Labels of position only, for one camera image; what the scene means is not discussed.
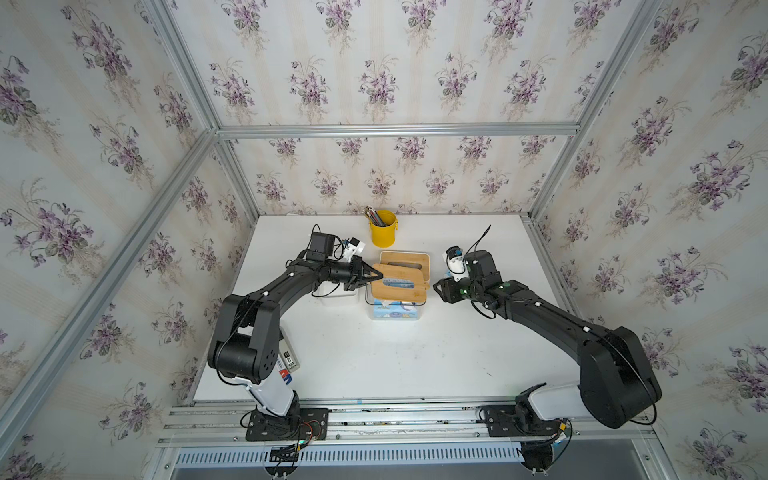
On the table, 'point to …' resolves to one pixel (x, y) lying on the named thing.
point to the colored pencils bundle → (374, 216)
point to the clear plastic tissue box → (369, 303)
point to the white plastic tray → (333, 294)
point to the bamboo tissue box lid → (415, 272)
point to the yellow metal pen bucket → (384, 236)
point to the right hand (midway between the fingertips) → (445, 283)
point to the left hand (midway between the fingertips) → (381, 279)
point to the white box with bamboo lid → (405, 257)
